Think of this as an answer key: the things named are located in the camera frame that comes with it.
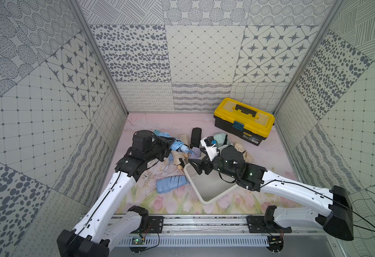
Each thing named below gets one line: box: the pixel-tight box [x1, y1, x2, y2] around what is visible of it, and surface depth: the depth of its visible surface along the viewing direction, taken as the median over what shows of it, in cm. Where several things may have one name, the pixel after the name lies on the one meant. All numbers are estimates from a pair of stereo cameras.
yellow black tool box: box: [213, 97, 276, 147], surface depth 99 cm
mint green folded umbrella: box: [213, 132, 232, 148], surface depth 100 cm
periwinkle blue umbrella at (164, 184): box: [156, 175, 187, 194], surface depth 86 cm
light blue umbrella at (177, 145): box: [170, 141, 185, 150], surface depth 70 cm
